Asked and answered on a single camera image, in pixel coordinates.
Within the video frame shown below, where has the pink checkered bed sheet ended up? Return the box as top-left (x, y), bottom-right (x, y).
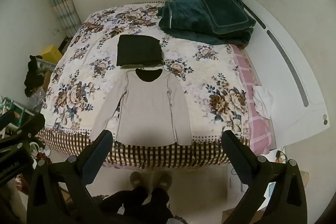
top-left (230, 45), bottom-right (278, 155)

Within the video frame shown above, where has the person's left shoe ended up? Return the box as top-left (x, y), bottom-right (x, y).
top-left (130, 171), bottom-right (148, 189)

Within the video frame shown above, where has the white bed headboard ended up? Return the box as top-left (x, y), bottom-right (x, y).
top-left (230, 0), bottom-right (329, 146)

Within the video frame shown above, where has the black folded garment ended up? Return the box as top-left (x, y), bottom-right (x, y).
top-left (116, 34), bottom-right (164, 67)

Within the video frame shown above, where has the floral bedspread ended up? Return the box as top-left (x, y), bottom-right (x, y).
top-left (37, 1), bottom-right (253, 169)

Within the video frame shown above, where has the black hanging garment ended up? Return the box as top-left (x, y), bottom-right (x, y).
top-left (24, 55), bottom-right (46, 97)

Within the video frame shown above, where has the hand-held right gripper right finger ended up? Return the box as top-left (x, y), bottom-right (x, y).
top-left (221, 130), bottom-right (308, 224)

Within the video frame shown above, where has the person's right shoe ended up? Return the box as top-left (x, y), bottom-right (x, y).
top-left (155, 172), bottom-right (173, 189)

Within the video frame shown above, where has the yellow box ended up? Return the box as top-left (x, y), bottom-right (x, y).
top-left (41, 45), bottom-right (63, 64)

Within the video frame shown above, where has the person's right leg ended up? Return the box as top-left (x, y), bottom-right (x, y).
top-left (147, 187), bottom-right (172, 224)

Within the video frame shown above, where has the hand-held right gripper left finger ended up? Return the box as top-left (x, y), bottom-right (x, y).
top-left (26, 129), bottom-right (122, 224)

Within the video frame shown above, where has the dark green folded blanket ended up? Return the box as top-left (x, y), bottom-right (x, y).
top-left (156, 0), bottom-right (256, 49)

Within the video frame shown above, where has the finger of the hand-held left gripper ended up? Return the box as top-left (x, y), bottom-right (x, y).
top-left (0, 113), bottom-right (46, 141)
top-left (0, 132), bottom-right (40, 161)

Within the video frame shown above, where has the clear plastic bag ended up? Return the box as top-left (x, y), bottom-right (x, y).
top-left (28, 88), bottom-right (49, 114)

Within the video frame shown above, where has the white crumpled cloth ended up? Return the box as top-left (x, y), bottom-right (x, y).
top-left (252, 86), bottom-right (275, 119)

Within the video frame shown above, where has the person's shoe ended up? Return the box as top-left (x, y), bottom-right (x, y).
top-left (155, 172), bottom-right (173, 189)
top-left (130, 171), bottom-right (148, 189)

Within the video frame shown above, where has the beige long sleeve shirt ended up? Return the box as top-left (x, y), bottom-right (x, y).
top-left (90, 68), bottom-right (192, 146)

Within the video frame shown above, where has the white bedside cabinet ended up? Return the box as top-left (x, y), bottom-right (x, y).
top-left (226, 151), bottom-right (286, 203)

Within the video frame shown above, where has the dark green pillow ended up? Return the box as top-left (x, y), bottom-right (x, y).
top-left (197, 0), bottom-right (257, 35)

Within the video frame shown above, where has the white laundry basket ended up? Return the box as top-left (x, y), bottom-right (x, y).
top-left (35, 58), bottom-right (59, 77)

